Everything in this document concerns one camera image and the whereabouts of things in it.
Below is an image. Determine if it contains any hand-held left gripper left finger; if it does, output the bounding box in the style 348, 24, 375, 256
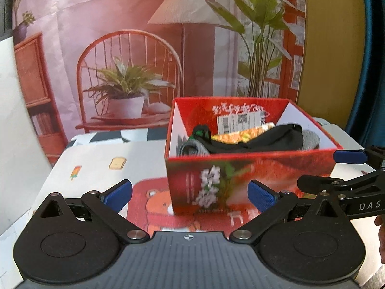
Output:
38, 179, 150, 245

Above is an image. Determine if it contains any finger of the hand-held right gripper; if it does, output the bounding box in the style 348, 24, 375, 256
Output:
297, 168, 385, 202
333, 145, 385, 170

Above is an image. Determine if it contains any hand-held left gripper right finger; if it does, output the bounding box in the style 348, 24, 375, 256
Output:
229, 179, 347, 245

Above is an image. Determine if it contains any red cardboard box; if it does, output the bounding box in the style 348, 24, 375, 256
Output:
164, 97, 344, 216

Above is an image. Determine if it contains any black knit sock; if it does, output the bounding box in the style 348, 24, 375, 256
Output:
207, 123, 304, 154

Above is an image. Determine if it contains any grey sock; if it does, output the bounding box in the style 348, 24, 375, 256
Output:
177, 137, 211, 157
301, 129, 321, 151

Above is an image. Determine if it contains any black and white checkered cloth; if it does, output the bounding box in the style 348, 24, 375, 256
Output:
69, 126, 170, 145

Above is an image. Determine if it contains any orange snack packet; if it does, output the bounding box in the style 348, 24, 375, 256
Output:
211, 122, 276, 143

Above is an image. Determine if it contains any green and black sock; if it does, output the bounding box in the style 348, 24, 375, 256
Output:
191, 124, 212, 145

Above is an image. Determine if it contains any blue curtain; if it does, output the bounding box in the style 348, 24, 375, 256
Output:
344, 0, 385, 148

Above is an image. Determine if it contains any yellow wooden board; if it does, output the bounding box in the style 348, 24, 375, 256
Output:
296, 0, 366, 124

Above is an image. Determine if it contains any printed room scene backdrop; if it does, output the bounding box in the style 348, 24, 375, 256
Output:
12, 0, 306, 163

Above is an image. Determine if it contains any dark frame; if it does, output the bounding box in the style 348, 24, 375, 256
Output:
0, 0, 15, 41

